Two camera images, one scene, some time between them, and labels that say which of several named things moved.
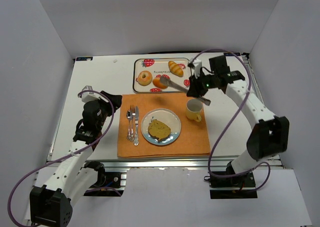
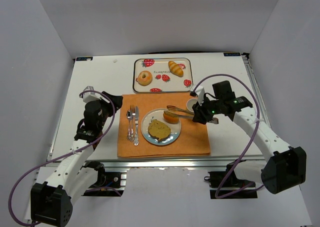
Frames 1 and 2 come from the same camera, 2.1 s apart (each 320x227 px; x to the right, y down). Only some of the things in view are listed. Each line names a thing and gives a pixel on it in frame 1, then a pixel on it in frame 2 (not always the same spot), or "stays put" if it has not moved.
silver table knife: [136, 142] stays put
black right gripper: [196, 87] to [199, 113]
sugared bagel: [144, 78] stays put
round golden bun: [156, 81] to [171, 119]
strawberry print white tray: [147, 73] stays put
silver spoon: [129, 113] stays put
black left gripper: [110, 101] stays put
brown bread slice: [158, 130] stays put
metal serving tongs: [166, 81] to [179, 110]
